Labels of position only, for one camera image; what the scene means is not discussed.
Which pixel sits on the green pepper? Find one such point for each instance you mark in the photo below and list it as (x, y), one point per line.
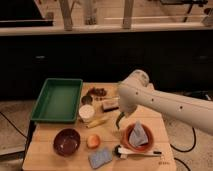
(119, 118)

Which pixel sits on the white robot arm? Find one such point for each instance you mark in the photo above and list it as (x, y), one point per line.
(134, 91)

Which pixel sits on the dark purple bowl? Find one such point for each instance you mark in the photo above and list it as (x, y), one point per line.
(66, 142)

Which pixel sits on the small metal cup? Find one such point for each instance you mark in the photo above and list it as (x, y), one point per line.
(86, 100)

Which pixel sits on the white cup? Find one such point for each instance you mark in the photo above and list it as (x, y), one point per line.
(86, 112)

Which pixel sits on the green plastic tray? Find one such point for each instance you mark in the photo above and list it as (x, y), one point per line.
(58, 101)

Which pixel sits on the wooden table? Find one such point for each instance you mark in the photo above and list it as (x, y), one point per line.
(41, 156)

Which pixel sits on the orange round fruit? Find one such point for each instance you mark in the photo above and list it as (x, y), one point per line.
(93, 141)

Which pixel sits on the grey folded cloth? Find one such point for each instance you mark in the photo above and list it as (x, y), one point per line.
(138, 135)

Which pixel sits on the black white dish brush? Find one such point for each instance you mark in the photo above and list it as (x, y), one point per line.
(124, 153)

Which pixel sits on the blue grey sponge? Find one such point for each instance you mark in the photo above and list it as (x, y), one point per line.
(100, 158)

